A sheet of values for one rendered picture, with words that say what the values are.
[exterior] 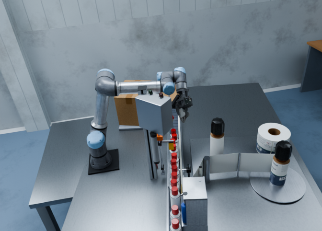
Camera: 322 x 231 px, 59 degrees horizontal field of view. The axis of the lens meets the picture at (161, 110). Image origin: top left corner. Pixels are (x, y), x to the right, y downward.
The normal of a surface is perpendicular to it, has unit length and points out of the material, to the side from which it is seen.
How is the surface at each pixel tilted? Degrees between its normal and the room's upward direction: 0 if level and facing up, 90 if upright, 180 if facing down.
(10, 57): 90
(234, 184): 0
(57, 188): 0
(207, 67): 90
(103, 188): 0
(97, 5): 90
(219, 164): 90
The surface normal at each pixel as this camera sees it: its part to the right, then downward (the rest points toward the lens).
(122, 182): -0.08, -0.84
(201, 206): -0.03, 0.55
